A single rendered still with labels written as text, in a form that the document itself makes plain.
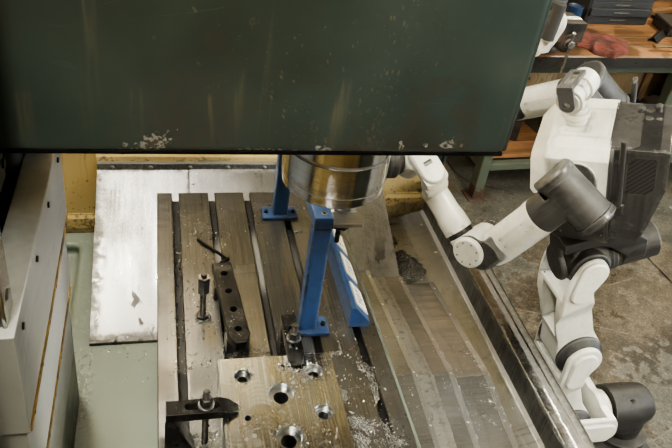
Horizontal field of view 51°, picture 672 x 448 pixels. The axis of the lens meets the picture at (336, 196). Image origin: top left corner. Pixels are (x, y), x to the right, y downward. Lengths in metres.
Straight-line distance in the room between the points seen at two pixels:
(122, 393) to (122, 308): 0.26
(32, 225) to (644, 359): 2.73
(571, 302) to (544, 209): 0.48
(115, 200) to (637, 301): 2.46
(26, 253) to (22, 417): 0.21
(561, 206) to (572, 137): 0.20
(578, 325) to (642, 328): 1.36
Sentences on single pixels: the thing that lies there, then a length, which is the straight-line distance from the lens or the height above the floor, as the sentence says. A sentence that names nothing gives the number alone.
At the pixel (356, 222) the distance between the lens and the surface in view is 1.44.
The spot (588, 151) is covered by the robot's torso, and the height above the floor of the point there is 1.35.
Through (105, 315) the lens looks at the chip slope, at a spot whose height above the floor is 0.66.
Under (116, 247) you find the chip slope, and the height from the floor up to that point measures 0.74.
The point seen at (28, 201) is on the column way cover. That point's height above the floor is 1.42.
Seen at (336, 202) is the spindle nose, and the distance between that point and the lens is 1.00.
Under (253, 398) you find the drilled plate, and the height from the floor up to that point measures 0.99.
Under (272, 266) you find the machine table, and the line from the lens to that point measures 1.79.
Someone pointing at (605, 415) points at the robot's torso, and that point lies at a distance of 2.52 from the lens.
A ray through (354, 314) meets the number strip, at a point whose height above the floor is 0.94.
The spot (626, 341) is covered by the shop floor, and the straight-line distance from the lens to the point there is 3.37.
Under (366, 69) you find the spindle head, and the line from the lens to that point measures 0.85.
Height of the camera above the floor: 2.06
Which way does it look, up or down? 34 degrees down
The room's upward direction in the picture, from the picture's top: 9 degrees clockwise
